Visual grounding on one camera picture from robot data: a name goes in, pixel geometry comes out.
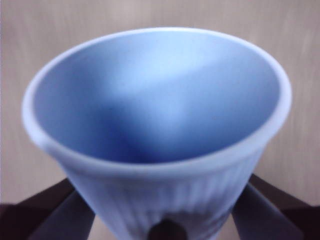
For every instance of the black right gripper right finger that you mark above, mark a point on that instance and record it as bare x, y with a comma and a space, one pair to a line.
275, 215

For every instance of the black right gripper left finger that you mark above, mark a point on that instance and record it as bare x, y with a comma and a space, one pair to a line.
45, 217

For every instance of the blue ribbed plastic cup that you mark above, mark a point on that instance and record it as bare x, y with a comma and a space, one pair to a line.
155, 100

